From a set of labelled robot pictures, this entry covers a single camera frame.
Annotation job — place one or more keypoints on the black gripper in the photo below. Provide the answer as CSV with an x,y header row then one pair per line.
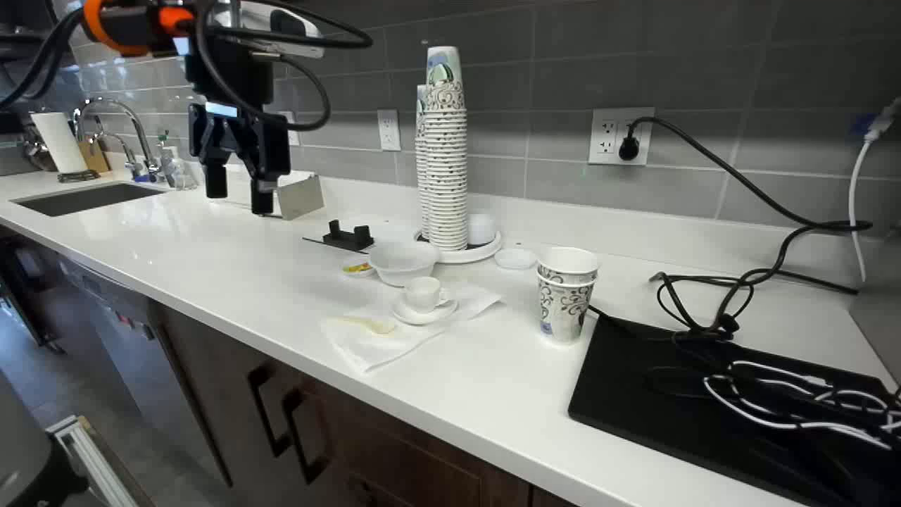
x,y
247,137

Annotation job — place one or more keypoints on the patterned paper coffee cups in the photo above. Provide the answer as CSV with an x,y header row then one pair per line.
x,y
566,297

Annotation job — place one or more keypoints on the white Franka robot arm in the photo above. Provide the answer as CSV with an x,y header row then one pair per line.
x,y
127,21

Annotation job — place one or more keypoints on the steel napkin dispenser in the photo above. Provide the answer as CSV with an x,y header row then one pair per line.
x,y
299,194

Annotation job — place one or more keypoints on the clear soap bottle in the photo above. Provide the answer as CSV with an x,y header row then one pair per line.
x,y
175,165

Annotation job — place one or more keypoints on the black clip object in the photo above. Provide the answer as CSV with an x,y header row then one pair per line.
x,y
348,235

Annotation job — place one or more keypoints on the small dish with yellow food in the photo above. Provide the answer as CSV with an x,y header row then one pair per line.
x,y
360,268

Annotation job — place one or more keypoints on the dark kitchen sink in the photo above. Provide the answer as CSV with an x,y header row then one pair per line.
x,y
85,199

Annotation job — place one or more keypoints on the white bowl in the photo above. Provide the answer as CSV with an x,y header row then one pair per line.
x,y
400,258

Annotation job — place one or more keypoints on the white board by sink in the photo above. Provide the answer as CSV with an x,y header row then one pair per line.
x,y
58,141

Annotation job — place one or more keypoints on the short paper cup stack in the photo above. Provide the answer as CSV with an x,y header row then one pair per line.
x,y
444,169

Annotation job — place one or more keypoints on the white paper napkin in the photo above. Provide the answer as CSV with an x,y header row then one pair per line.
x,y
376,342

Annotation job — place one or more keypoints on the small white cup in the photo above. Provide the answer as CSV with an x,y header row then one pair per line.
x,y
423,294

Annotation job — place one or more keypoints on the white saucer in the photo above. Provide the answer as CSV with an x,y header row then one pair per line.
x,y
421,314

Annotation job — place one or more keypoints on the white round plate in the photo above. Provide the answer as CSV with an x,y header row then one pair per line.
x,y
474,252

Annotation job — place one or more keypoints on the white outlet with plug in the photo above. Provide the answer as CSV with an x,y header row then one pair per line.
x,y
610,137

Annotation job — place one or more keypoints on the black mat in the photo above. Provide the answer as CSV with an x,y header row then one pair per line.
x,y
657,413

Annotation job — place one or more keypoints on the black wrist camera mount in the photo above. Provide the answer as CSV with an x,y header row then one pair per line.
x,y
230,71

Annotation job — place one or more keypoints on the white wall outlet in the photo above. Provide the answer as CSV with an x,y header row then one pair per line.
x,y
389,131

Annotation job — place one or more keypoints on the aluminium frame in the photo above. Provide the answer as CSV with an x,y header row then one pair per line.
x,y
88,459

